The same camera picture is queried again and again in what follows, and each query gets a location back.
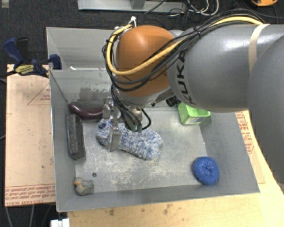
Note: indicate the grey metal bin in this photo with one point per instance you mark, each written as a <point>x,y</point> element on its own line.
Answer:
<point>137,174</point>

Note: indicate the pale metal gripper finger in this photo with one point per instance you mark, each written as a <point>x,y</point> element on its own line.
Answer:
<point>114,138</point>
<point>106,111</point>

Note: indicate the brown cardboard board, red print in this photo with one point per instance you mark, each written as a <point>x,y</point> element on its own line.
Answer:
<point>28,138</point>

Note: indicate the dark grey flat block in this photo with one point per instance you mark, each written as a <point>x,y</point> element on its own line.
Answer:
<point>74,136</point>

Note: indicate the purple toy eggplant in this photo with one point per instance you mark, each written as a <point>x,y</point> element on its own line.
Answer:
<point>85,111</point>

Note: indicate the blue and white knitted cloth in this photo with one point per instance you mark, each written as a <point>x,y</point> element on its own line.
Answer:
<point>137,142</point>

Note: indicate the black cylinder on white bracket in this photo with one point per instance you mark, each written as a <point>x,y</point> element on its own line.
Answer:
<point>172,101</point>

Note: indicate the grey toy duck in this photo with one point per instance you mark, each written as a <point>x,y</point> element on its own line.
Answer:
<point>84,187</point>

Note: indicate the blue scrubber ball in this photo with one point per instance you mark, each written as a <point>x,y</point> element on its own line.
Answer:
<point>206,170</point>

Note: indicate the green plastic box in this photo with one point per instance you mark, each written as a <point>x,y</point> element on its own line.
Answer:
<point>191,116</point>

